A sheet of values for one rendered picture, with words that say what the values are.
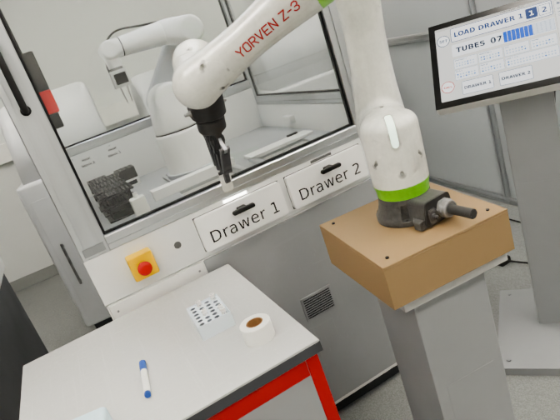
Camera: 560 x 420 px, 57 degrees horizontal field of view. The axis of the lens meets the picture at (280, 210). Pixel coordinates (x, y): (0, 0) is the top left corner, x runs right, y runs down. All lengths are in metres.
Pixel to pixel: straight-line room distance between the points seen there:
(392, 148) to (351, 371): 1.06
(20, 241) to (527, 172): 4.08
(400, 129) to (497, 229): 0.30
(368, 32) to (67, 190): 0.87
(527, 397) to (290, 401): 1.05
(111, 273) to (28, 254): 3.46
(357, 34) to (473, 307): 0.70
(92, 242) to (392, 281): 0.84
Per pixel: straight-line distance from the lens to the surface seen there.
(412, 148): 1.15
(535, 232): 2.03
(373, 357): 2.02
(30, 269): 5.02
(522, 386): 2.04
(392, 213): 1.20
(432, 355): 1.32
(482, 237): 1.18
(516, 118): 1.88
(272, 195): 1.61
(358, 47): 1.28
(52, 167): 1.48
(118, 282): 1.56
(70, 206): 1.49
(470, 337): 1.36
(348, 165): 1.72
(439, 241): 1.12
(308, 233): 1.71
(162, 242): 1.55
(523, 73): 1.76
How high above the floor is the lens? 1.36
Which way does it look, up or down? 19 degrees down
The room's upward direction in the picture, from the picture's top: 19 degrees counter-clockwise
